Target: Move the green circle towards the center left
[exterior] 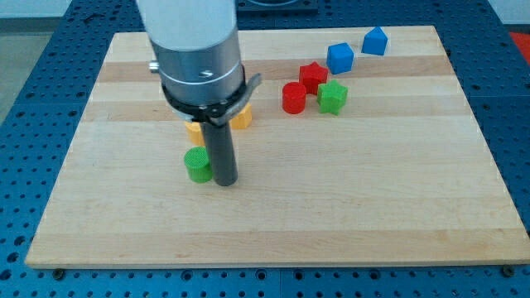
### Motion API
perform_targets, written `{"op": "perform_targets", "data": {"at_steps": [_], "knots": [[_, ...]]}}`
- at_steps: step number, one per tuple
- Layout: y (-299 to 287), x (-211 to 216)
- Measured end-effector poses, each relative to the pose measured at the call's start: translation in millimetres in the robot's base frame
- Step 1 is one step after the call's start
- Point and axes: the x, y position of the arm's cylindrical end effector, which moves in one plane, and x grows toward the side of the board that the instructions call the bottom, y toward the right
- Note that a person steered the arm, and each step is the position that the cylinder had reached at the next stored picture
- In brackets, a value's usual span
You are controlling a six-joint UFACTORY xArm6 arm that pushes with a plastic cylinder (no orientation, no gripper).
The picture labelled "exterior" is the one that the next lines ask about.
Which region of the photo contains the wooden board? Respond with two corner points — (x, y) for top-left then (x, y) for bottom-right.
(26, 26), (529, 269)

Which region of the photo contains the blue cube block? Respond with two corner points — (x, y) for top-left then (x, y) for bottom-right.
(326, 43), (354, 75)

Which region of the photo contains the yellow block left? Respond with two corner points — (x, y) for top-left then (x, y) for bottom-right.
(185, 122), (205, 147)

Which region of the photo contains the yellow block right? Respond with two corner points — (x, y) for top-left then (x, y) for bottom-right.
(229, 103), (253, 129)

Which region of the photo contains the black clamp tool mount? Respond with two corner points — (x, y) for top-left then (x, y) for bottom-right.
(161, 73), (262, 126)

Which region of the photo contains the red cylinder block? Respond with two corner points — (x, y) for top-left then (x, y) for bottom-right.
(282, 82), (306, 114)

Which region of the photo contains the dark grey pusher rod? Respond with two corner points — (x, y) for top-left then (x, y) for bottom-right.
(200, 123), (238, 186)

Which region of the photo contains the red star block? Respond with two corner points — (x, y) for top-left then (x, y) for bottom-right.
(299, 61), (328, 95)

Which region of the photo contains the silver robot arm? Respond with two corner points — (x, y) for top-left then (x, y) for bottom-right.
(137, 0), (261, 186)

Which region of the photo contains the yellow block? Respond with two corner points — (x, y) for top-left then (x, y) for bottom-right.
(229, 103), (253, 129)
(185, 122), (205, 147)

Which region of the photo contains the green cylinder block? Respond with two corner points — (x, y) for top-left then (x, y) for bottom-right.
(184, 147), (213, 183)

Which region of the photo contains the green star block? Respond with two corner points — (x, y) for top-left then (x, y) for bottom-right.
(317, 79), (349, 116)

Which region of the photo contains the blue pentagon block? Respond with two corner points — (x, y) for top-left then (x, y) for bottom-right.
(361, 26), (388, 55)

